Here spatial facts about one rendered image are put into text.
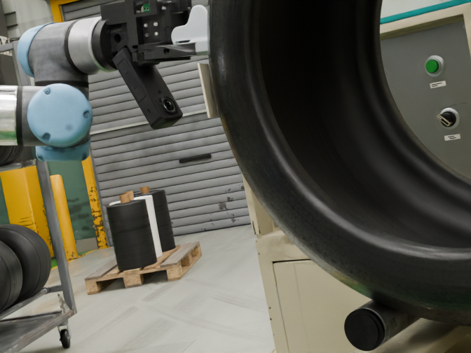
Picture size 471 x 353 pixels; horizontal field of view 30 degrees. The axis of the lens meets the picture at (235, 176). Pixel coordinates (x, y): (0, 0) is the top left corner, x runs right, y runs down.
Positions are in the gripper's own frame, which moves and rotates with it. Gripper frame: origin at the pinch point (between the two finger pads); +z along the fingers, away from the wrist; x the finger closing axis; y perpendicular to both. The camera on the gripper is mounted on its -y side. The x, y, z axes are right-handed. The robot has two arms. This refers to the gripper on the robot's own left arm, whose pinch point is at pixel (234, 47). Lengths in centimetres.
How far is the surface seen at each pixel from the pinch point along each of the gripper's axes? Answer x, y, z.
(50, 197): 280, -73, -349
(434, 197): 15.2, -20.7, 17.9
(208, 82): -9.8, -3.8, 3.1
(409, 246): -11.4, -20.6, 26.6
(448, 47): 66, -2, 0
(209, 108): -11.4, -6.6, 4.1
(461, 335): 4.6, -34.6, 24.7
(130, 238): 439, -136, -435
